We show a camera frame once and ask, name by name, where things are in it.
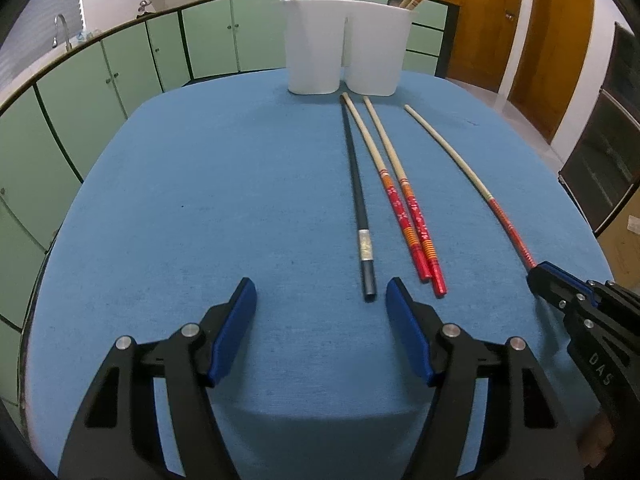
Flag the wooden door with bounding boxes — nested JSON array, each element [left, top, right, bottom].
[[509, 0, 594, 142], [445, 0, 522, 92]]

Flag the chrome sink faucet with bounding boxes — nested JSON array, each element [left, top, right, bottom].
[[52, 13, 73, 52]]

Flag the black glass cabinet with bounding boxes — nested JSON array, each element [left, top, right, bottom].
[[559, 25, 639, 234]]

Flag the red striped wooden chopstick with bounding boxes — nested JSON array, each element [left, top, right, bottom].
[[404, 104, 536, 270]]

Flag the wooden door left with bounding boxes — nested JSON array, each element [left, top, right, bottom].
[[445, 0, 522, 92]]

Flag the red patterned chopstick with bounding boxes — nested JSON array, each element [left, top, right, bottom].
[[363, 96, 448, 298], [341, 92, 432, 283]]

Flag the person right hand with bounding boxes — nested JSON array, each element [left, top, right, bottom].
[[578, 410, 614, 468]]

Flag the green lower kitchen cabinets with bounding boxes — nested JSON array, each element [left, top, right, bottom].
[[0, 0, 460, 406]]

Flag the blue table mat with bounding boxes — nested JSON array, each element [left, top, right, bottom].
[[25, 70, 611, 479]]

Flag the black chopstick silver band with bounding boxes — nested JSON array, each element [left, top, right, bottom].
[[341, 98, 378, 302]]

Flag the wooden door right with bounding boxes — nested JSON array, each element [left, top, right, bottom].
[[509, 0, 594, 142]]

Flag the white double utensil holder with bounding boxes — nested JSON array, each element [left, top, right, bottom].
[[281, 0, 413, 96]]

